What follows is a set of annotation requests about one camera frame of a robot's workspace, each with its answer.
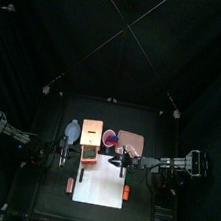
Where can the white table corner bracket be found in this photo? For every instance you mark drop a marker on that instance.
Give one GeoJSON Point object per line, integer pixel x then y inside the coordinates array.
{"type": "Point", "coordinates": [0, 211]}

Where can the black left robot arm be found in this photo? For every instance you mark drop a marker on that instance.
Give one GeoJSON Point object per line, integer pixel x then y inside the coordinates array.
{"type": "Point", "coordinates": [10, 129]}

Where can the wooden box with slot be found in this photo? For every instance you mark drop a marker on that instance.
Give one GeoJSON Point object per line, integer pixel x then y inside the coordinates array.
{"type": "Point", "coordinates": [89, 138]}

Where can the red plastic cup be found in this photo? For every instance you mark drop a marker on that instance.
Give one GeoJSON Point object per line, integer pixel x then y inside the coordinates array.
{"type": "Point", "coordinates": [105, 138]}

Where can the pink rectangular block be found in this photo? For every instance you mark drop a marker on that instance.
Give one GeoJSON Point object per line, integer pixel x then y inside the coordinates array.
{"type": "Point", "coordinates": [70, 185]}

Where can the red and blue pens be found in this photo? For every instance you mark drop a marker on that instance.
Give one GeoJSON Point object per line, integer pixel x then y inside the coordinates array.
{"type": "Point", "coordinates": [110, 143]}

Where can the pale blue bowl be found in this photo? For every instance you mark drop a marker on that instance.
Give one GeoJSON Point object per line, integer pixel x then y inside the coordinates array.
{"type": "Point", "coordinates": [73, 131]}

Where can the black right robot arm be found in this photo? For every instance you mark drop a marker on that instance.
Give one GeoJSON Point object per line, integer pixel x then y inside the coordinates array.
{"type": "Point", "coordinates": [175, 162]}

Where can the blue plastic utensil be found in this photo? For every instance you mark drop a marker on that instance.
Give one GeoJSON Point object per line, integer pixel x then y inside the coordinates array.
{"type": "Point", "coordinates": [113, 139]}

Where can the dark green sushi roll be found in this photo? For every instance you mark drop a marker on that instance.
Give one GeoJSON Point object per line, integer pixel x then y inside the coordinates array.
{"type": "Point", "coordinates": [90, 153]}

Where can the white printed label sheet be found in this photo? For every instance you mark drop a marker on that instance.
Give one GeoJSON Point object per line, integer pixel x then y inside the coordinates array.
{"type": "Point", "coordinates": [162, 220]}

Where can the metal frame clamp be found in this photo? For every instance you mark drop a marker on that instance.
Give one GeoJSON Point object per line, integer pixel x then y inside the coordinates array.
{"type": "Point", "coordinates": [176, 114]}
{"type": "Point", "coordinates": [10, 8]}
{"type": "Point", "coordinates": [45, 89]}
{"type": "Point", "coordinates": [111, 100]}

